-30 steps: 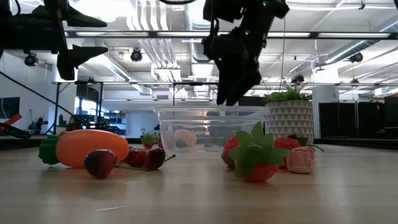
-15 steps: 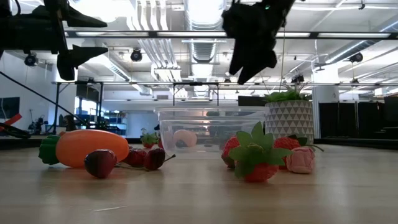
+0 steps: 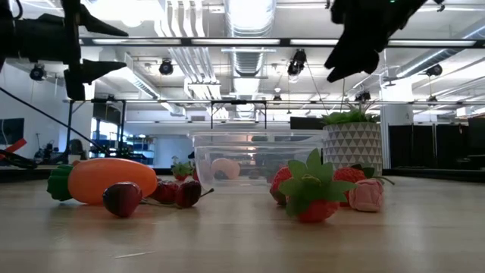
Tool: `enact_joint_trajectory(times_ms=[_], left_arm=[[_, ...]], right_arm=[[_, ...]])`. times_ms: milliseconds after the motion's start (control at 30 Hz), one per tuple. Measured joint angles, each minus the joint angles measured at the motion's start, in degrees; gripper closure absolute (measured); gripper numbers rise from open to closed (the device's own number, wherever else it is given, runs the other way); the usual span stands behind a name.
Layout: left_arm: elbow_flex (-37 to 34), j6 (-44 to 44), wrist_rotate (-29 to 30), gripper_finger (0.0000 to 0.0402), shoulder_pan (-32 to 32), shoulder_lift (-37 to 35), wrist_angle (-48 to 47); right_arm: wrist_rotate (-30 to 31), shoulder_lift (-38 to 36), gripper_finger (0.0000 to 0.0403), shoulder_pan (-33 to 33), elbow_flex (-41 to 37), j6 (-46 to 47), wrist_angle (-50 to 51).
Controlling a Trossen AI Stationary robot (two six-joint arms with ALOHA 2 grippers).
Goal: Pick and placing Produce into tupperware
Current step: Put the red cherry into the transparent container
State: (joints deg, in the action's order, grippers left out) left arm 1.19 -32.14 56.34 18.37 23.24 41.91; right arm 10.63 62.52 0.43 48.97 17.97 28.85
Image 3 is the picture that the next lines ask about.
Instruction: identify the thin black diagonal rod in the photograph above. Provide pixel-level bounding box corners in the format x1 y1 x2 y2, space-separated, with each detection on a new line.
0 87 109 155

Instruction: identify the small leafy toy strawberry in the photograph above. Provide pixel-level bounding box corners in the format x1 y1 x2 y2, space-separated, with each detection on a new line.
170 155 193 182

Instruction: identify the succulent in white patterned pot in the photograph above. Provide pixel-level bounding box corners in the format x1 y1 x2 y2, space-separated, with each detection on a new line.
321 102 383 176

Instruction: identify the black monitor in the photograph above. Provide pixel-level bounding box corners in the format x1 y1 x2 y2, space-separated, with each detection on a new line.
289 116 327 132

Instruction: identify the small black distant rig frame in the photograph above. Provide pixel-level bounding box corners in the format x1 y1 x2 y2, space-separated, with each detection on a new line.
210 99 268 130

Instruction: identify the silver ventilation duct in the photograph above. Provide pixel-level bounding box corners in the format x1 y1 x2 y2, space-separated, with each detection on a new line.
223 0 277 118

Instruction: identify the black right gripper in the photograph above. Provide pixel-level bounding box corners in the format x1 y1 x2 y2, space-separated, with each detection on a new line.
324 0 430 83

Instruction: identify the pink orange toy peach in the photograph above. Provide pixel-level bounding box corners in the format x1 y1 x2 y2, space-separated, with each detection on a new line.
211 157 241 180

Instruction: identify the orange toy carrot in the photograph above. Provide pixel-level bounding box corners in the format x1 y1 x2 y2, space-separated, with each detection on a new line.
46 157 158 206

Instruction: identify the pink toy fruit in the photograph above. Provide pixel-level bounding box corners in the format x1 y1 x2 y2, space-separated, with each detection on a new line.
348 178 384 212

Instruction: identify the red tool handle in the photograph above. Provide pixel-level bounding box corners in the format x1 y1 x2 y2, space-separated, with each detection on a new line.
0 138 28 160

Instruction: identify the red strawberry with large leaves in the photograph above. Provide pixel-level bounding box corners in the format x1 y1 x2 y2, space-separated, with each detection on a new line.
278 148 358 224

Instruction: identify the black partition wall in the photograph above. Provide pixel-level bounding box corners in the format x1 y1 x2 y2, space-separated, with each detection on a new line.
388 117 485 170

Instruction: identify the clear plastic tupperware container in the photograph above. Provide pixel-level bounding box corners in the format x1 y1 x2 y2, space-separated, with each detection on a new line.
188 129 329 195

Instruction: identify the dark wall screen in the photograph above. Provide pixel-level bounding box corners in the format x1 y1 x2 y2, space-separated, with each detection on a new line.
0 118 26 146

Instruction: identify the black overhead beam with lights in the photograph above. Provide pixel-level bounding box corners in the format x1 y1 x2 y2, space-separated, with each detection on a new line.
79 36 485 49

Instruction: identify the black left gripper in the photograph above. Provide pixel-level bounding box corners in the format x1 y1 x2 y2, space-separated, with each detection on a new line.
14 0 130 102

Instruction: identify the tall black distant rig frame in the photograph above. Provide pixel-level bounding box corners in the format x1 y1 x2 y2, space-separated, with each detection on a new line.
66 98 128 160

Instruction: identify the dark red toy cherry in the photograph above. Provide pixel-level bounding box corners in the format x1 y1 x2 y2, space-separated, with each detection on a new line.
102 181 144 218
174 180 215 209
149 180 180 205

